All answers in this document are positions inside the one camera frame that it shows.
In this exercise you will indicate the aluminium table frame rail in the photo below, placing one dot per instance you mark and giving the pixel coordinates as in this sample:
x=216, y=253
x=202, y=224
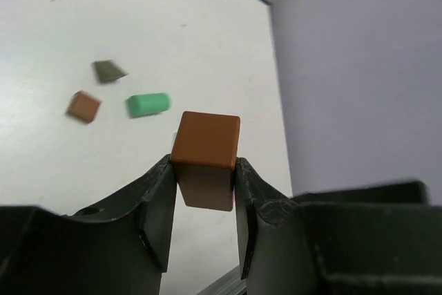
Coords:
x=230, y=283

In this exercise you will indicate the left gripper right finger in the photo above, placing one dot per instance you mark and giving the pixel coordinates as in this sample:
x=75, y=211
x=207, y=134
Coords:
x=382, y=239

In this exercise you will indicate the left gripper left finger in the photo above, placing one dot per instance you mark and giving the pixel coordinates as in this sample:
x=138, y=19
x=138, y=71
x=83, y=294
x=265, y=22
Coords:
x=119, y=245

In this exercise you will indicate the green cylinder block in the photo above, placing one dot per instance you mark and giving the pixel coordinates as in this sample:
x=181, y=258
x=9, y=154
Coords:
x=147, y=104

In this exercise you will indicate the brown rectangular block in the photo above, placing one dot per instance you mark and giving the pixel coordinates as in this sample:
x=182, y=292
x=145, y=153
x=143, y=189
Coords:
x=204, y=159

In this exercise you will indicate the small brown cube block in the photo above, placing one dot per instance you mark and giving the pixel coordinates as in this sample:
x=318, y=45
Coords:
x=83, y=107

